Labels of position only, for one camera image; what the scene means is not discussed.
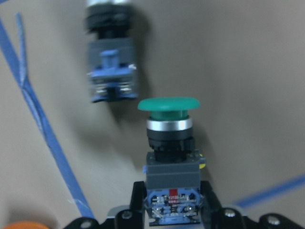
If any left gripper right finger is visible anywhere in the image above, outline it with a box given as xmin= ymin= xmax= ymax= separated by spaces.
xmin=201 ymin=181 xmax=243 ymax=229

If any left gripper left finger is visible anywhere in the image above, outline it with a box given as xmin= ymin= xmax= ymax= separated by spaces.
xmin=114 ymin=181 xmax=146 ymax=229

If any green push button switch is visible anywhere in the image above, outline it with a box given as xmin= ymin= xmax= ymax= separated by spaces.
xmin=138 ymin=97 xmax=206 ymax=226

